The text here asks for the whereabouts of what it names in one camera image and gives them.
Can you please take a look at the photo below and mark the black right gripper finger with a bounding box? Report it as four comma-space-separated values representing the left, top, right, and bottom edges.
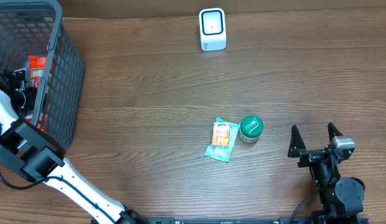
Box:
288, 125, 306, 157
327, 123, 342, 140

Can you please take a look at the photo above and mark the red snack packet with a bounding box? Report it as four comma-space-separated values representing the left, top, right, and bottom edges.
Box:
24, 54, 54, 133

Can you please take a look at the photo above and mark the green lidded jar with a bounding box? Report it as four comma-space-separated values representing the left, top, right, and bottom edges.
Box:
238, 115, 264, 143

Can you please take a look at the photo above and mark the teal tissue packet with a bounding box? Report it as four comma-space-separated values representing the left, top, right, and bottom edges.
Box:
205, 117, 240, 162

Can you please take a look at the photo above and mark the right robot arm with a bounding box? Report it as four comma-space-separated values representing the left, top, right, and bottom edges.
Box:
288, 123, 368, 223

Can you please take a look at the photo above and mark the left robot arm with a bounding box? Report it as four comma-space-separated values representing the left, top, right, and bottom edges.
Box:
0, 70, 147, 223

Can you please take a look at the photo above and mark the white barcode scanner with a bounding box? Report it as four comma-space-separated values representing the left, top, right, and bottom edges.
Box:
199, 7, 227, 52

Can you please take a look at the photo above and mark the grey plastic shopping basket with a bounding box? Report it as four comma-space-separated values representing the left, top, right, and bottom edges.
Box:
0, 0, 85, 149

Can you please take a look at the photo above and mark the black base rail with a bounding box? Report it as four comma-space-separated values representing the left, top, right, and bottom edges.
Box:
90, 216, 370, 224

